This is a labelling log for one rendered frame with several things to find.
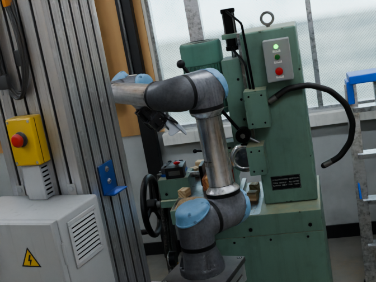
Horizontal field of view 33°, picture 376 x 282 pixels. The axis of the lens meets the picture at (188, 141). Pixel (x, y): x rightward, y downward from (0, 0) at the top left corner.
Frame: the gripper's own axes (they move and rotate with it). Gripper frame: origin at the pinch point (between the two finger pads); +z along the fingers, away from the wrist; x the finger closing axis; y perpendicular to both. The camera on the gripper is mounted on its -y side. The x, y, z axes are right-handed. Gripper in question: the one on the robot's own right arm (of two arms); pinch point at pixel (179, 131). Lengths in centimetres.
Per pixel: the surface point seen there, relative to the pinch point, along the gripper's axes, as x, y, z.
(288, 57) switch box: 32, -43, 2
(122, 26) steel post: -141, -58, -11
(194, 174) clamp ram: -7.0, 7.1, 21.4
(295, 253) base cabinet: 30, 10, 61
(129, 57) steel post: -141, -47, 6
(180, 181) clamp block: -5.8, 13.9, 17.6
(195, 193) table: 2.4, 14.8, 22.5
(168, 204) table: -8.4, 24.1, 21.3
